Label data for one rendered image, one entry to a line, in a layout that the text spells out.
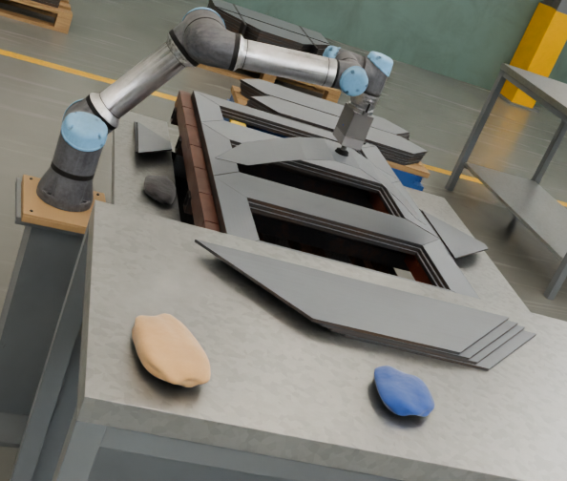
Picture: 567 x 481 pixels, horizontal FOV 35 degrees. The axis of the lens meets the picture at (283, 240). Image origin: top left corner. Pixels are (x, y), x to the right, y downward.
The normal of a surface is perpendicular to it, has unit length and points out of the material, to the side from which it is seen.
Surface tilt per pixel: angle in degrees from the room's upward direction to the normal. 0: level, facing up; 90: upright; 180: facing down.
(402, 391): 2
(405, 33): 90
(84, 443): 90
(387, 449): 0
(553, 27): 90
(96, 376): 0
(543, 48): 90
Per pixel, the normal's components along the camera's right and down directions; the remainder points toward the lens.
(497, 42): 0.25, 0.48
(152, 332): 0.12, -0.85
